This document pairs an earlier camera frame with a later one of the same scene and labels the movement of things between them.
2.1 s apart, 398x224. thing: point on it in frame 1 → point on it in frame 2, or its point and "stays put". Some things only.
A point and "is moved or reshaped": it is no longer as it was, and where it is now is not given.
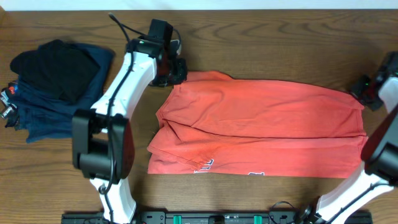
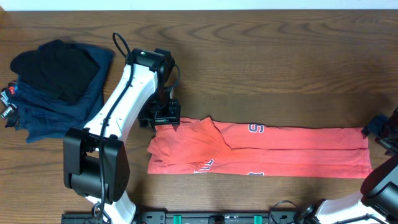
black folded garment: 61,69 stays put
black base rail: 219,217 stays put
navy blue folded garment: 41,115 stays put
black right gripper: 363,80 → 374,127
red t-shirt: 209,123 is moved or reshaped
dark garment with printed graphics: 9,98 stays put
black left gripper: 180,78 → 173,117
